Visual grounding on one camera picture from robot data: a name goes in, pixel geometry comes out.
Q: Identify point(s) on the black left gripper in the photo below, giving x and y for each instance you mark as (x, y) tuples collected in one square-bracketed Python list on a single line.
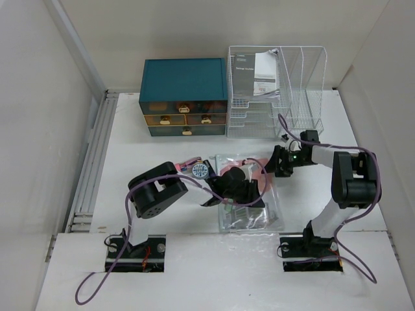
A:
[(251, 195)]

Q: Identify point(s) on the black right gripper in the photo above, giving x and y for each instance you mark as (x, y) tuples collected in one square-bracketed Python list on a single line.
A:
[(280, 169)]

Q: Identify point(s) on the clear zip pouch red card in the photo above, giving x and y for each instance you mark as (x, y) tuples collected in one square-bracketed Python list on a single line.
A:
[(265, 219)]

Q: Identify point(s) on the pink multicolour pen bundle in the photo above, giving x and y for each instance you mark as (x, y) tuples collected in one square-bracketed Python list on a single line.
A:
[(188, 164)]

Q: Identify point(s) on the grey setup guide booklet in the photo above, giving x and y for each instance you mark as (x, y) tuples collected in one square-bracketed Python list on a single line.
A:
[(256, 74)]

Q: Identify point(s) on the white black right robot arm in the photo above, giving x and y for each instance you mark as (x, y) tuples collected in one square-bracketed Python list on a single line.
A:
[(355, 186)]

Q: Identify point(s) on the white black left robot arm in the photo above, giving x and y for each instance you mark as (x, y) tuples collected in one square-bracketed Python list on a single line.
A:
[(161, 187)]

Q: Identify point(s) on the black purple highlighter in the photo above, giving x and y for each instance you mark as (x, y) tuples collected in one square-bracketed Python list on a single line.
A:
[(211, 171)]

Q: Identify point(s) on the teal drawer organizer box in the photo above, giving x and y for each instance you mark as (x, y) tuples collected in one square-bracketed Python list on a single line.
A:
[(184, 97)]

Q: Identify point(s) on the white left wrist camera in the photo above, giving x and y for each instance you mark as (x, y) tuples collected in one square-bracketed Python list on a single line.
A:
[(251, 171)]

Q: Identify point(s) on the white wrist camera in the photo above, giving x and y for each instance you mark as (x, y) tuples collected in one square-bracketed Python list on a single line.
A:
[(251, 171), (291, 144)]

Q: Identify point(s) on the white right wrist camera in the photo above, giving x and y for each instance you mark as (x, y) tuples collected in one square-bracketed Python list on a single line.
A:
[(291, 144)]

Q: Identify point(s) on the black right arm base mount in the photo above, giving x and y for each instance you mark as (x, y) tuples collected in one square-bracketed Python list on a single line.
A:
[(308, 254)]

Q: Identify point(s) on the white wire file rack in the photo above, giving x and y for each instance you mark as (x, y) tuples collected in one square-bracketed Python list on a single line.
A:
[(301, 75)]

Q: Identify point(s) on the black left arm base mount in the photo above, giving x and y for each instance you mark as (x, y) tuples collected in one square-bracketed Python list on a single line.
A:
[(146, 257)]

